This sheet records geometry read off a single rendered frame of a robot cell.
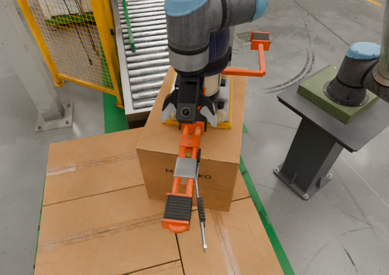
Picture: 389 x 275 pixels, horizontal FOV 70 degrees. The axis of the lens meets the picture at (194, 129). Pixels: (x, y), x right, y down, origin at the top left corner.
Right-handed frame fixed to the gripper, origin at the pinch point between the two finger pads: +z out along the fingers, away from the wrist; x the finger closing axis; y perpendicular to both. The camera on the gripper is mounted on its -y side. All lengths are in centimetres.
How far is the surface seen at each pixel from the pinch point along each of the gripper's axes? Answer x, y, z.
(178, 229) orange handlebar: -0.3, -23.5, 13.6
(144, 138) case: 20.2, 16.4, 27.2
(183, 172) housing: 0.9, -6.6, 12.8
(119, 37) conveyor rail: 78, 148, 62
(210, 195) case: -8, 9, 54
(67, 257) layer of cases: 50, -20, 67
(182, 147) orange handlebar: 2.6, 3.1, 13.3
